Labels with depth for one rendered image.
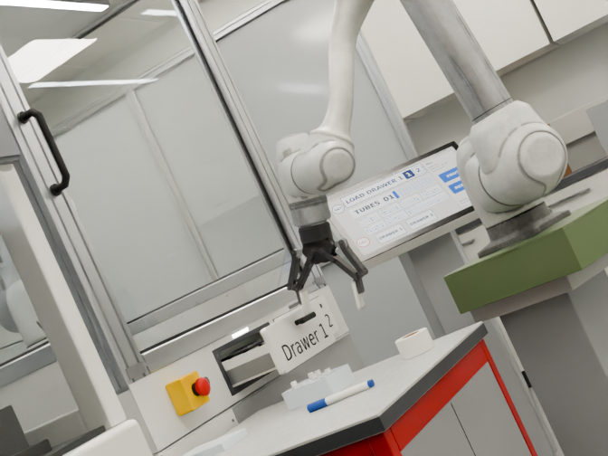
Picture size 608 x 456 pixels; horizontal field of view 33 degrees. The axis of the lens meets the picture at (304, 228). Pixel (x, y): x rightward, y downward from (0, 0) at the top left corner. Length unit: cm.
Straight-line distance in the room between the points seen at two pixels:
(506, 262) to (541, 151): 29
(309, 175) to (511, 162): 43
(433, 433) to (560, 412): 79
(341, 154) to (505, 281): 50
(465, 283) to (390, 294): 167
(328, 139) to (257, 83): 202
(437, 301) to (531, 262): 103
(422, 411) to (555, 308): 74
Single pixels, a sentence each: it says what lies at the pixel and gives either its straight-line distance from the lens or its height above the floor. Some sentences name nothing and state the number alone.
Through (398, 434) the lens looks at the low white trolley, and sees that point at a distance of 167.
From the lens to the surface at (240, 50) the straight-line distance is 425.
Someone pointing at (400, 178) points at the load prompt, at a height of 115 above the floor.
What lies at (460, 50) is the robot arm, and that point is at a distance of 232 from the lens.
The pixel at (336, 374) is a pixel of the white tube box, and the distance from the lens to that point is 209.
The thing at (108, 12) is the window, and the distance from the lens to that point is 272.
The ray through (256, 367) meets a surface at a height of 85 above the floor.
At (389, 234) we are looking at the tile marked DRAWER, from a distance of 323.
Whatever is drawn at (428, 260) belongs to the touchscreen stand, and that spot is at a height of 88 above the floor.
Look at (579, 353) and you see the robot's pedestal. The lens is 246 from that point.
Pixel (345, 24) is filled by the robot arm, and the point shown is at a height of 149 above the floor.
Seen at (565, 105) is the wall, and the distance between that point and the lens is 589.
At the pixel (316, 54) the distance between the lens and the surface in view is 413.
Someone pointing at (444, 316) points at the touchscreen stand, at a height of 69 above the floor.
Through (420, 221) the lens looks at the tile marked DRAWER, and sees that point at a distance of 326.
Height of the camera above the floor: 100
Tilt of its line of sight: 2 degrees up
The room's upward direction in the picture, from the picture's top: 25 degrees counter-clockwise
